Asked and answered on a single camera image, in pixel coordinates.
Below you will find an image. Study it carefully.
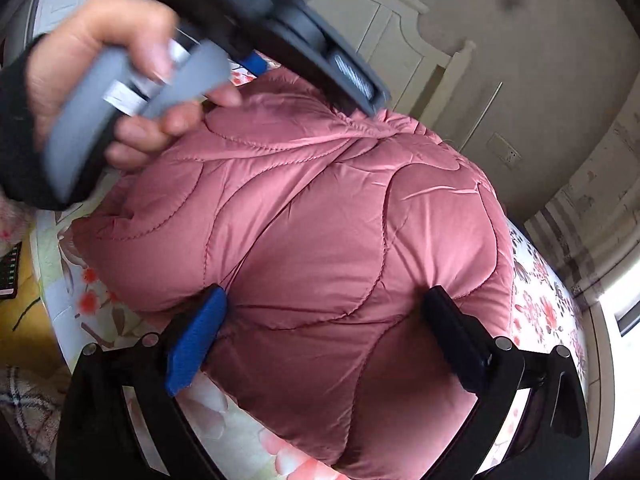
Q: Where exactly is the printed striped curtain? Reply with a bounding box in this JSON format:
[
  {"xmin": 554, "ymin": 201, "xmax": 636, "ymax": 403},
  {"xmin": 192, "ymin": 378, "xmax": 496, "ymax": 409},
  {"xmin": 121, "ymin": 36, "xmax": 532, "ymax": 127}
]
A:
[{"xmin": 522, "ymin": 75, "xmax": 640, "ymax": 311}]

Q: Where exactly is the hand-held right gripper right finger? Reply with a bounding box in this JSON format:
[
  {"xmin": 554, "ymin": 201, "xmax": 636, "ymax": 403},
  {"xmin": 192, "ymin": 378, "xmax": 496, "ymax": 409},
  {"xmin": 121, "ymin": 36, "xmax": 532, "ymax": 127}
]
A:
[{"xmin": 421, "ymin": 286, "xmax": 591, "ymax": 480}]

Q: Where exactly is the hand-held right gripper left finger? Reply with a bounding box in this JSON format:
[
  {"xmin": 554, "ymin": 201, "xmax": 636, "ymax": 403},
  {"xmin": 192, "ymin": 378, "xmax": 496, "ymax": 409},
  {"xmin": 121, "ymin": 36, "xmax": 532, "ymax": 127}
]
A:
[{"xmin": 55, "ymin": 284, "xmax": 228, "ymax": 480}]

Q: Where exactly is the pink quilted jacket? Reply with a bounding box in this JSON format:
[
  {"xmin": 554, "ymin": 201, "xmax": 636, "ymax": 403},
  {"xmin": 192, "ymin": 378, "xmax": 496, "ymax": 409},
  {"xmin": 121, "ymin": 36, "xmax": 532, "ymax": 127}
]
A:
[{"xmin": 70, "ymin": 67, "xmax": 516, "ymax": 468}]

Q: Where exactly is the wall socket panel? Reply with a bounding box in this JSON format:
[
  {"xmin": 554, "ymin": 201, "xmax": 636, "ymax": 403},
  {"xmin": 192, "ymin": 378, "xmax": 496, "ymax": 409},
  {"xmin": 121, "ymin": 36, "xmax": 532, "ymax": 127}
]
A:
[{"xmin": 487, "ymin": 132, "xmax": 521, "ymax": 168}]

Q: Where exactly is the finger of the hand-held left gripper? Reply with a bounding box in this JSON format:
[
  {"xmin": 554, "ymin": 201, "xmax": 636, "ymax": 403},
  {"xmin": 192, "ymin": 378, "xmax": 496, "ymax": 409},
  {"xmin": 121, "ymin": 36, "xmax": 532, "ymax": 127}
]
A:
[{"xmin": 240, "ymin": 52, "xmax": 269, "ymax": 77}]

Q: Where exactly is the black keypad device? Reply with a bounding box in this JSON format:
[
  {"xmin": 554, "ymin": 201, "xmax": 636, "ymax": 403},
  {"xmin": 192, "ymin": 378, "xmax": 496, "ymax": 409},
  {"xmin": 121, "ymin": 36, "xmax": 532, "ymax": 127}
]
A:
[{"xmin": 0, "ymin": 242, "xmax": 23, "ymax": 301}]

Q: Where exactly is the person's left forearm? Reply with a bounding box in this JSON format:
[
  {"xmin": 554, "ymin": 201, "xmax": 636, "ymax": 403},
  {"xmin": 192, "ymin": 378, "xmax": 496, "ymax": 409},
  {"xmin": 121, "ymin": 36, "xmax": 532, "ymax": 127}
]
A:
[{"xmin": 0, "ymin": 35, "xmax": 108, "ymax": 211}]

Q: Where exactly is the window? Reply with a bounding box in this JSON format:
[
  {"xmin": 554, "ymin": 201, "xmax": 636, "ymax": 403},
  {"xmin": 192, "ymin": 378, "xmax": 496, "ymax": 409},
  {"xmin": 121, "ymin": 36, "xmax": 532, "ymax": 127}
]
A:
[{"xmin": 592, "ymin": 260, "xmax": 640, "ymax": 461}]

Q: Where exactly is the white wooden headboard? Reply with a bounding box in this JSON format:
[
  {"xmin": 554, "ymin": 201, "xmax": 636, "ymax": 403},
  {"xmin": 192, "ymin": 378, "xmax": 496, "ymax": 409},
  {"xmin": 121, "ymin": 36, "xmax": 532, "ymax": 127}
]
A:
[{"xmin": 305, "ymin": 0, "xmax": 476, "ymax": 121}]

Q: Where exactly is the person's left hand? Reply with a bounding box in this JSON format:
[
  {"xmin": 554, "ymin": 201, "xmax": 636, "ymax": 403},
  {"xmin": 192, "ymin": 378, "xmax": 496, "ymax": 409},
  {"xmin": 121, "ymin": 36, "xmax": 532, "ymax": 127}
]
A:
[{"xmin": 27, "ymin": 0, "xmax": 242, "ymax": 171}]

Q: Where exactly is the pink fluffy cloth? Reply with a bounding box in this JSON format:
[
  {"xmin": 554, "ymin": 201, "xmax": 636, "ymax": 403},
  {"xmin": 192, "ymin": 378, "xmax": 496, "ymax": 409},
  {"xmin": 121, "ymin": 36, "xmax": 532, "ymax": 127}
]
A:
[{"xmin": 0, "ymin": 195, "xmax": 36, "ymax": 261}]

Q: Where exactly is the plaid cloth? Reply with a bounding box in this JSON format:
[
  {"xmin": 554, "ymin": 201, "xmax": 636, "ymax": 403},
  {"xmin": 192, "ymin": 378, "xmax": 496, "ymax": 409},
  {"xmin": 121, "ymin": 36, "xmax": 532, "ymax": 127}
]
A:
[{"xmin": 0, "ymin": 365, "xmax": 66, "ymax": 461}]

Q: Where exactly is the white wardrobe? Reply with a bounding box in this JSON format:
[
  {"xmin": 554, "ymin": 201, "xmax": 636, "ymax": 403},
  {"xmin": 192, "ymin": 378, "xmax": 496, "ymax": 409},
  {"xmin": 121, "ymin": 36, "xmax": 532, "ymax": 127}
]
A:
[{"xmin": 15, "ymin": 0, "xmax": 151, "ymax": 46}]

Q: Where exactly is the floral bedspread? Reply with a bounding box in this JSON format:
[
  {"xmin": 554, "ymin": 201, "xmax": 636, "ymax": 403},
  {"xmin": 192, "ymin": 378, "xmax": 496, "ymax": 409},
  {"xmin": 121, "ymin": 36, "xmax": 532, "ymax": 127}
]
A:
[{"xmin": 30, "ymin": 55, "xmax": 591, "ymax": 480}]

